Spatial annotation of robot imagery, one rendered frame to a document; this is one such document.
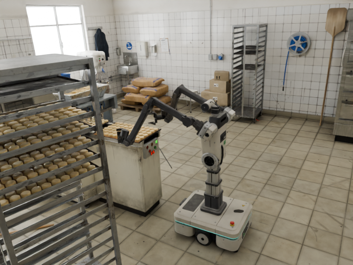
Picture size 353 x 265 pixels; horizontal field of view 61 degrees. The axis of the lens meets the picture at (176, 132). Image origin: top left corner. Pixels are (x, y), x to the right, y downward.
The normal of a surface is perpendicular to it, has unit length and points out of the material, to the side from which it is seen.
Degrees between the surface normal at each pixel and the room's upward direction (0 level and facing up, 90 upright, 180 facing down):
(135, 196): 90
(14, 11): 90
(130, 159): 90
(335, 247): 0
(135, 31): 90
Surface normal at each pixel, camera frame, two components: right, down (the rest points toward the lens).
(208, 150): -0.47, 0.50
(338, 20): -0.50, 0.20
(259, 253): -0.04, -0.93
